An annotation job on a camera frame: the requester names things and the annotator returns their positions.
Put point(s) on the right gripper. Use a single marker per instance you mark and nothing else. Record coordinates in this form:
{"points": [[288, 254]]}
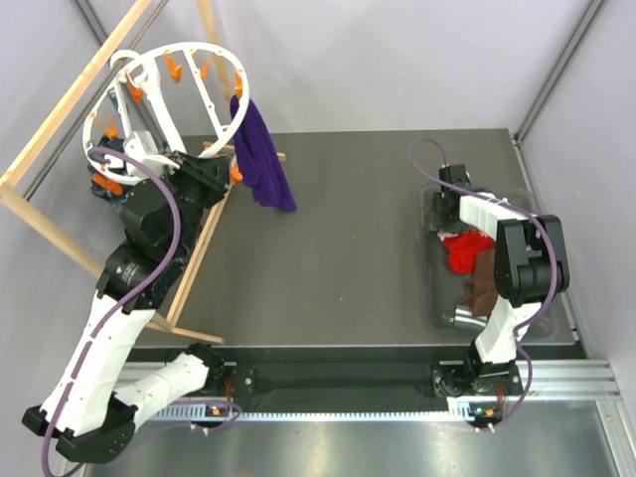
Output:
{"points": [[437, 224]]}

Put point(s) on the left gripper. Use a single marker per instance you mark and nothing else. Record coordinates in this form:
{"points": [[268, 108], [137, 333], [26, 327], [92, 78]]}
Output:
{"points": [[213, 173]]}

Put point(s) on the red santa sock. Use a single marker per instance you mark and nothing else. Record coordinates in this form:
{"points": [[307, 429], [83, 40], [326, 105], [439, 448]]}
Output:
{"points": [[463, 249]]}

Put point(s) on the orange clip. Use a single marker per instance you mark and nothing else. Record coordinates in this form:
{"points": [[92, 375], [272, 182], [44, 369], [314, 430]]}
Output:
{"points": [[235, 175]]}

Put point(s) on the white round clip hanger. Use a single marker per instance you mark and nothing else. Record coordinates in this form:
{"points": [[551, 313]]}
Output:
{"points": [[137, 78]]}

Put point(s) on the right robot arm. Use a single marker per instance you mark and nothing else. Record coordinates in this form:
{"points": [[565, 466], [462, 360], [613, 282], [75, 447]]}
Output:
{"points": [[530, 268]]}

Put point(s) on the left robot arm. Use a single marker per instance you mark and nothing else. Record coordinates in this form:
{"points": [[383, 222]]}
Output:
{"points": [[88, 418]]}

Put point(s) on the purple towel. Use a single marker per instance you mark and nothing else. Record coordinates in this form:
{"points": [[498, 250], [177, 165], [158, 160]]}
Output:
{"points": [[259, 163]]}

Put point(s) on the dark patterned shorts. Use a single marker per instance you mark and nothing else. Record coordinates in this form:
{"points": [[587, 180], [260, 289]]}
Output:
{"points": [[103, 187]]}

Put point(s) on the clear plastic bin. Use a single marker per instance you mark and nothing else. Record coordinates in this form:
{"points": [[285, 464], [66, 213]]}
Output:
{"points": [[458, 284]]}

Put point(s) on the brown sock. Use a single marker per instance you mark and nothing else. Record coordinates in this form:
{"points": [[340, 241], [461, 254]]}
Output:
{"points": [[481, 293]]}

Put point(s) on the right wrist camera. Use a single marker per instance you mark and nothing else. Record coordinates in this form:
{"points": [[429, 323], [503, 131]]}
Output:
{"points": [[454, 175]]}

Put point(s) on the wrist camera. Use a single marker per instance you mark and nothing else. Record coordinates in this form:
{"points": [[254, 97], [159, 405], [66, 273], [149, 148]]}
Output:
{"points": [[454, 175], [140, 146]]}

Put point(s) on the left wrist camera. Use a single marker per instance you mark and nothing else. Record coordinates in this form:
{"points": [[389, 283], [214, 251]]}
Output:
{"points": [[140, 146]]}

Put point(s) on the wooden drying rack frame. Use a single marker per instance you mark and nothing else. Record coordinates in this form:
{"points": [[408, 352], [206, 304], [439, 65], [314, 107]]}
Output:
{"points": [[21, 207]]}

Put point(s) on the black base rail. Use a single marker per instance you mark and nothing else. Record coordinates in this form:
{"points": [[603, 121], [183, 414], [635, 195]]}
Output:
{"points": [[343, 379]]}

